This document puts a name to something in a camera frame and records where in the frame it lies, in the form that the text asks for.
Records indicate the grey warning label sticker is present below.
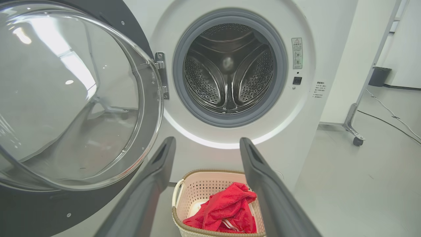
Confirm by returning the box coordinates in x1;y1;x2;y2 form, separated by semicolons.
291;38;303;69

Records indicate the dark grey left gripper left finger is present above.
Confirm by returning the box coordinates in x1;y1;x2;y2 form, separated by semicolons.
94;137;176;237

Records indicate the black waste bin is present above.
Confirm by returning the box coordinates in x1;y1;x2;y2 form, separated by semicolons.
368;66;392;87

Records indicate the stainless steel washing machine drum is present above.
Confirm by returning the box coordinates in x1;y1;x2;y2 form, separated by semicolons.
184;23;274;115

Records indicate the red garment with white trim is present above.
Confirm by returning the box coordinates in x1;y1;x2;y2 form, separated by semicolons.
183;204;258;234

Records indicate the cream perforated basket brown rim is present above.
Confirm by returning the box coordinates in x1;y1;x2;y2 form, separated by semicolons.
172;169;267;237

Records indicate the washing machine glass door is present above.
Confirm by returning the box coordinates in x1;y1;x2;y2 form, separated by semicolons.
0;0;164;237

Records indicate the small printed text sticker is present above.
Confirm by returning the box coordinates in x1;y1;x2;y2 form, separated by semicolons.
312;81;326;98

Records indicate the white front-load washing machine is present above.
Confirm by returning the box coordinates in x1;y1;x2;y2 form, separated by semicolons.
122;0;359;191

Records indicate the white floor cable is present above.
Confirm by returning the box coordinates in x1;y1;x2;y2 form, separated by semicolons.
365;89;421;140

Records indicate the metal door hinge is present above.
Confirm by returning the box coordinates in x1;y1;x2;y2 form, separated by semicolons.
155;52;170;100

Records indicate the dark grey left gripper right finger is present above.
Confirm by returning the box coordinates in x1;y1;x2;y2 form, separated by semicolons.
239;137;323;237

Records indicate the black floor cable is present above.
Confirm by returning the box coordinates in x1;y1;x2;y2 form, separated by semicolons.
357;110;421;145

